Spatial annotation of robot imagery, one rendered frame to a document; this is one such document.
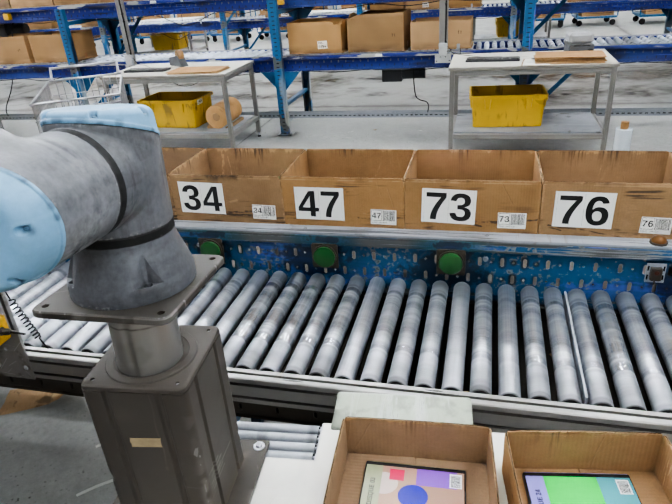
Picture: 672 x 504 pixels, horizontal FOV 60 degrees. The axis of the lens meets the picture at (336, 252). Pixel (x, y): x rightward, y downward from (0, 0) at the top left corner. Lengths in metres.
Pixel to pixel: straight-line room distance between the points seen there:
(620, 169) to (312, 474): 1.37
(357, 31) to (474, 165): 4.18
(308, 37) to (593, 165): 4.52
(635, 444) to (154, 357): 0.86
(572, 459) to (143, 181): 0.90
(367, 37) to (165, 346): 5.29
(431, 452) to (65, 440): 1.78
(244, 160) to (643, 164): 1.34
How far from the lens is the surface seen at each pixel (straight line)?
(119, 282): 0.87
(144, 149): 0.84
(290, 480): 1.21
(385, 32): 6.01
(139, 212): 0.85
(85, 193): 0.74
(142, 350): 0.96
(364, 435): 1.20
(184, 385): 0.95
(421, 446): 1.20
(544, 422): 1.40
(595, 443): 1.22
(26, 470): 2.62
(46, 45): 7.69
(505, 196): 1.75
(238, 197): 1.92
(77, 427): 2.71
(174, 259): 0.89
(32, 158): 0.73
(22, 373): 1.85
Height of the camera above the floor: 1.65
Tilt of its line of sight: 27 degrees down
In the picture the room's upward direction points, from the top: 4 degrees counter-clockwise
